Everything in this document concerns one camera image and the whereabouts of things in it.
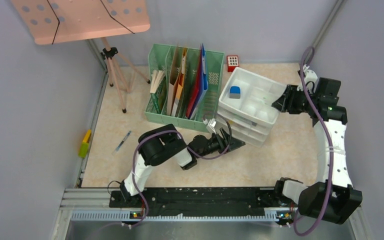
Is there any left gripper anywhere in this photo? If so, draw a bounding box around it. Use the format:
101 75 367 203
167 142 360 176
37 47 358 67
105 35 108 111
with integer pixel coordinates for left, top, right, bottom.
195 127 245 159

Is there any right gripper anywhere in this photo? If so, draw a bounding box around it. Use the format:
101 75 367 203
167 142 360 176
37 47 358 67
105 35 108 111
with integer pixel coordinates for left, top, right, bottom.
272 84 319 115

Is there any clear plastic drawer unit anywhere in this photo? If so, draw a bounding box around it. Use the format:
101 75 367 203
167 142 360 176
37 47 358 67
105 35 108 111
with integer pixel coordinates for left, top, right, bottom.
217 67 287 147

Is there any red translucent file folder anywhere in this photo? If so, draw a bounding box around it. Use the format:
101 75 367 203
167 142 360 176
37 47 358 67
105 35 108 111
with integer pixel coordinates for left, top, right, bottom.
185 46 203 119

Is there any green file rack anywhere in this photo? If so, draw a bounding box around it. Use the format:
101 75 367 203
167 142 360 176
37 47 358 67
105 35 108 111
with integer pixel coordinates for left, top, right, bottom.
144 44 225 132

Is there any green children's book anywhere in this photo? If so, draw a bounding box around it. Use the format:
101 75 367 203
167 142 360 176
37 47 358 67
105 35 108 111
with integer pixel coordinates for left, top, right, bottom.
149 70 166 114

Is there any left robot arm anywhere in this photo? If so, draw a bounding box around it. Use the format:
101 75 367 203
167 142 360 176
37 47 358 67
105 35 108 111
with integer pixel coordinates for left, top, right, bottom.
119 124 246 207

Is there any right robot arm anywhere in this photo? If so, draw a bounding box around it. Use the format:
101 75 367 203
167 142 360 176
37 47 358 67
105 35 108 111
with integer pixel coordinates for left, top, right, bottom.
272 77 363 225

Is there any blue eraser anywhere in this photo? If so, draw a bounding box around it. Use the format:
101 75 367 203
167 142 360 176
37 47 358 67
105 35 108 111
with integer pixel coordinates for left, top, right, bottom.
228 85 241 99

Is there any orange file folder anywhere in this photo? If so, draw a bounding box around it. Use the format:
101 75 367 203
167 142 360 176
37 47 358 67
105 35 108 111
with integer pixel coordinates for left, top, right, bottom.
171 47 188 117

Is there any red small box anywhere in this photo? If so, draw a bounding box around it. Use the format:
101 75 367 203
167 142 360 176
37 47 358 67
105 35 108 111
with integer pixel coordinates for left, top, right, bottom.
226 55 240 73

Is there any pink lamp stand pole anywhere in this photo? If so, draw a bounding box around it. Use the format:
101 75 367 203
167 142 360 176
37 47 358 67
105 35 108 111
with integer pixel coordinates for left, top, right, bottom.
100 37 151 114

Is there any yellow green clamp tool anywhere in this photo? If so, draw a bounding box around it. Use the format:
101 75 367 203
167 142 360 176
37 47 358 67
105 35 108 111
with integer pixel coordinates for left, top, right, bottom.
78 129 92 158

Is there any black lamp clamp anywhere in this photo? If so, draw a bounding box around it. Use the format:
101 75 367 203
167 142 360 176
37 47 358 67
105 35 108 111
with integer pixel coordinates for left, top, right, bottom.
100 47 118 60

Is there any pink perforated lamp panel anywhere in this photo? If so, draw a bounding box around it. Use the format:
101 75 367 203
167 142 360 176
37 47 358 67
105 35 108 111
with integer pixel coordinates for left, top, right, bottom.
11 0 151 45

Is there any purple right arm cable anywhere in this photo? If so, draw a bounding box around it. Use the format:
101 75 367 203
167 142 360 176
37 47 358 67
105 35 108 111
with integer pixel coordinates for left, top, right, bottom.
291 46 335 237

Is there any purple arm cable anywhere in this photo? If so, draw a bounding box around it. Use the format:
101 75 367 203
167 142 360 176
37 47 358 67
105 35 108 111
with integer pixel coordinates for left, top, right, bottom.
130 114 233 229
291 46 335 237

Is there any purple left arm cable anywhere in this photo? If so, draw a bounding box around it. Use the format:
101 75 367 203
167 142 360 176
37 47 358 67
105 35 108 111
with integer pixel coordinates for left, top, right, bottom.
130 114 233 229

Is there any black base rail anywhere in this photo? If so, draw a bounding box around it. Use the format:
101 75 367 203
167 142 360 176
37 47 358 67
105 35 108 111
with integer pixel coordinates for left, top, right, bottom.
109 187 294 225

